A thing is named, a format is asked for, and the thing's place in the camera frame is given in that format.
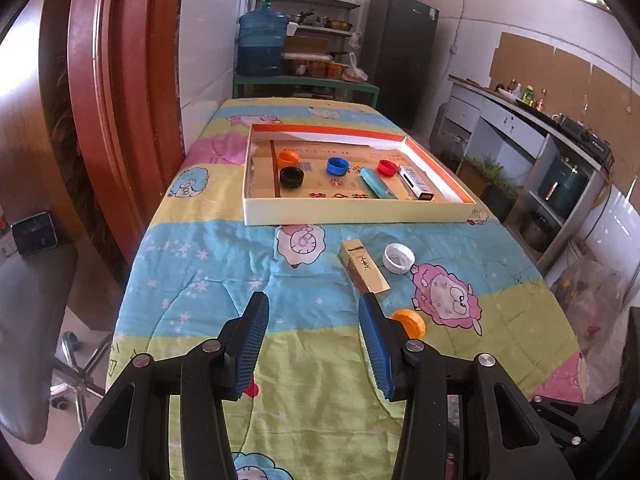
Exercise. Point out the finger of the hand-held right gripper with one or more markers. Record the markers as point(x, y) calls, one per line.
point(570, 422)

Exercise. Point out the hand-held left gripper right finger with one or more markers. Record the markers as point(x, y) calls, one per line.
point(375, 345)

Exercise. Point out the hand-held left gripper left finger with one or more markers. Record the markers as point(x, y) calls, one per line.
point(252, 345)

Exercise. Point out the orange bottle cap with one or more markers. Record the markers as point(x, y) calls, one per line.
point(287, 159)
point(410, 321)

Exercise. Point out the gold cigarette box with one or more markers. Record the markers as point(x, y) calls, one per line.
point(362, 265)

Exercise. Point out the white bottle cap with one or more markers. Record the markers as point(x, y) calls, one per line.
point(398, 258)

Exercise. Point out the orange-rimmed cardboard tray box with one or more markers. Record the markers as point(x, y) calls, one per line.
point(340, 196)

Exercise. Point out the teal small box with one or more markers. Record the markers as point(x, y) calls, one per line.
point(377, 184)

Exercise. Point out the white cigarette box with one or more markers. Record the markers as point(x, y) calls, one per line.
point(414, 180)

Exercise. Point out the black bottle cap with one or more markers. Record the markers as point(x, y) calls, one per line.
point(291, 178)

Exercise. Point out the blue bottle cap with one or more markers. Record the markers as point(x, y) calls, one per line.
point(337, 166)

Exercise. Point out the pile of plastic bags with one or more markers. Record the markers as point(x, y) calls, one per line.
point(595, 310)

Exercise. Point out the metal cooking pot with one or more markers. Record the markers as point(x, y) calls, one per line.
point(536, 234)

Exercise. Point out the red bottle cap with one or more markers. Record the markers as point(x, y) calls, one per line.
point(386, 167)

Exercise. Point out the teal kitchen appliance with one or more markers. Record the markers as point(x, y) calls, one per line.
point(565, 187)

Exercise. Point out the dark green planter with plant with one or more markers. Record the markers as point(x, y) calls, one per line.
point(505, 200)

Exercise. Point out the brown planter with plant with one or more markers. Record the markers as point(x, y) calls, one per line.
point(480, 180)

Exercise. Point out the grey office chair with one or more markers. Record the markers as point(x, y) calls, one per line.
point(30, 310)

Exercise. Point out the black gas stove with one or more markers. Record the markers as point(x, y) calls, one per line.
point(587, 137)

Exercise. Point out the black box device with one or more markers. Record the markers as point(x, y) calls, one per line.
point(34, 234)

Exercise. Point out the white kitchen counter cabinet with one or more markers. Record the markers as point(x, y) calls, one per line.
point(500, 120)

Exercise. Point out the green metal table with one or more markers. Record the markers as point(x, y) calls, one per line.
point(300, 81)

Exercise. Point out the brown wooden door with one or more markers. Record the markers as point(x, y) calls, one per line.
point(115, 110)

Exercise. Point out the plastic bag with food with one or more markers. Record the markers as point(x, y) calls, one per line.
point(355, 72)

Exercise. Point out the green bottle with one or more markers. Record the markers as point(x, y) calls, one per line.
point(529, 94)

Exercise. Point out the dark grey refrigerator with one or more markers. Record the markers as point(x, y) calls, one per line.
point(400, 60)

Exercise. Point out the brown cardboard box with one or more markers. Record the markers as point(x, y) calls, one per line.
point(307, 45)

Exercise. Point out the blue water jug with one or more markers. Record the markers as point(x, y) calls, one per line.
point(262, 35)

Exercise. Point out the white shelf rack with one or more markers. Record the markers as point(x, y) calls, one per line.
point(315, 2)

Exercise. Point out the cardboard sheet on wall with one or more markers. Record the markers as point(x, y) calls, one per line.
point(550, 70)

